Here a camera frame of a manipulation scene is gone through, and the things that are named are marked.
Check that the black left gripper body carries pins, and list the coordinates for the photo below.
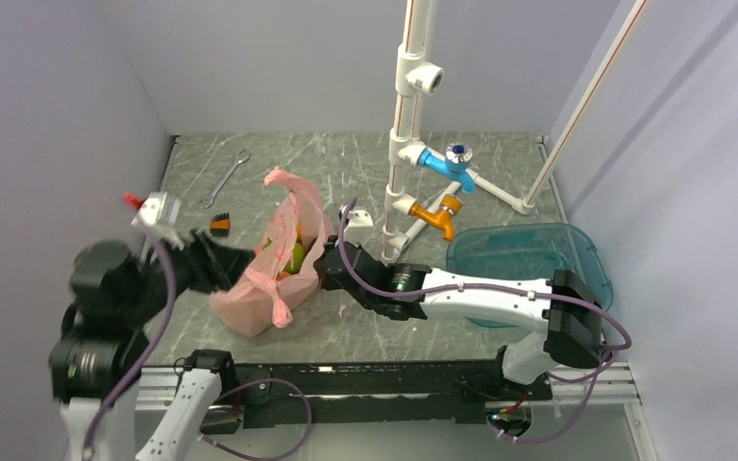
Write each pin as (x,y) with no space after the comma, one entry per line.
(197,272)

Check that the white PVC pipe stand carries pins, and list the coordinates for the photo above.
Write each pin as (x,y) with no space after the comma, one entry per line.
(416,79)

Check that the teal plastic basin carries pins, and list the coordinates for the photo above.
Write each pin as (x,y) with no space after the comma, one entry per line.
(532,251)

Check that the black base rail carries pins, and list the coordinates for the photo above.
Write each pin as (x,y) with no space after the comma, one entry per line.
(462,391)

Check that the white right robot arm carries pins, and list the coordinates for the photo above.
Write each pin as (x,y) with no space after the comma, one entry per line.
(562,315)

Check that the white slanted pole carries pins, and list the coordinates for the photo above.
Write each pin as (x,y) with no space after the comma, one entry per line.
(554,154)

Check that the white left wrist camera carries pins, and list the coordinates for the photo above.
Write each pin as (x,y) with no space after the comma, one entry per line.
(157,214)

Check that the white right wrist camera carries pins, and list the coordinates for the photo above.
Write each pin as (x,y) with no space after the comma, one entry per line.
(354,217)

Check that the orange plastic faucet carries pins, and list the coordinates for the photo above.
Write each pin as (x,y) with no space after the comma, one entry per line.
(442,219)

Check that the small orange black brush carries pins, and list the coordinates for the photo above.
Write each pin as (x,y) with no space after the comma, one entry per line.
(220,225)

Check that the pink plastic bag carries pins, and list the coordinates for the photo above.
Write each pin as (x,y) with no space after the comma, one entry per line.
(263,297)

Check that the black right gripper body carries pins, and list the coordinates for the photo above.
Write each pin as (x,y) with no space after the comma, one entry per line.
(326,280)

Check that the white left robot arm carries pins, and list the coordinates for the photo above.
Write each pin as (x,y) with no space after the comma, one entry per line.
(121,307)

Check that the green fake fruit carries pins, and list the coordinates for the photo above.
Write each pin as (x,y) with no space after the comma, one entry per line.
(294,264)

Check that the silver wrench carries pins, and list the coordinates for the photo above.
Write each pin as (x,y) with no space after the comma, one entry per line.
(208,200)

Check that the blue plastic faucet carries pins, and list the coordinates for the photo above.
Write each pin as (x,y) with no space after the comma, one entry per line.
(453,164)

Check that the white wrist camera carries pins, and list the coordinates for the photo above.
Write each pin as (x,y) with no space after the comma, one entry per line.
(354,217)
(157,214)

